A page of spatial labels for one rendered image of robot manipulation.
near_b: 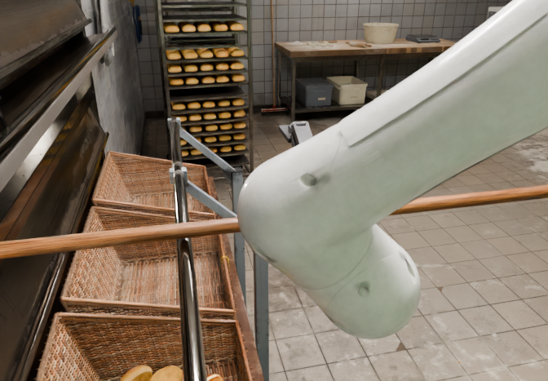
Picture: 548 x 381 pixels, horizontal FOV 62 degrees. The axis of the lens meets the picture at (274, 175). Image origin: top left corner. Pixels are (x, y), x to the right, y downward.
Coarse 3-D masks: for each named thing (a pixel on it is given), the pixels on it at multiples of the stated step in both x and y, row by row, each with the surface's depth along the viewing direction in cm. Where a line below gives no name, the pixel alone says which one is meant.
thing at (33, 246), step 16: (480, 192) 101; (496, 192) 101; (512, 192) 101; (528, 192) 102; (544, 192) 103; (400, 208) 95; (416, 208) 96; (432, 208) 97; (448, 208) 98; (176, 224) 86; (192, 224) 87; (208, 224) 87; (224, 224) 88; (16, 240) 81; (32, 240) 81; (48, 240) 81; (64, 240) 82; (80, 240) 82; (96, 240) 83; (112, 240) 83; (128, 240) 84; (144, 240) 85; (160, 240) 86; (0, 256) 80; (16, 256) 81
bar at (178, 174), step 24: (168, 120) 162; (192, 144) 168; (240, 168) 178; (192, 192) 123; (240, 192) 179; (240, 240) 187; (192, 264) 81; (240, 264) 192; (264, 264) 136; (192, 288) 74; (264, 288) 140; (192, 312) 69; (264, 312) 144; (192, 336) 64; (264, 336) 147; (192, 360) 60; (264, 360) 151
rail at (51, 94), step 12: (108, 36) 177; (96, 48) 144; (84, 60) 122; (72, 72) 106; (60, 84) 94; (48, 96) 84; (36, 108) 76; (24, 120) 70; (36, 120) 74; (12, 132) 64; (24, 132) 68; (0, 144) 59; (12, 144) 63; (0, 156) 58
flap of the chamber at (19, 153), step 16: (64, 48) 174; (80, 48) 163; (48, 64) 139; (64, 64) 132; (16, 80) 122; (32, 80) 117; (48, 80) 112; (80, 80) 111; (16, 96) 100; (32, 96) 96; (64, 96) 94; (16, 112) 85; (48, 112) 81; (32, 128) 72; (16, 144) 65; (32, 144) 70; (16, 160) 63; (0, 176) 57; (0, 192) 56
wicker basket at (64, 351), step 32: (64, 320) 117; (96, 320) 119; (128, 320) 122; (160, 320) 124; (224, 320) 130; (64, 352) 113; (96, 352) 124; (128, 352) 126; (160, 352) 129; (224, 352) 134
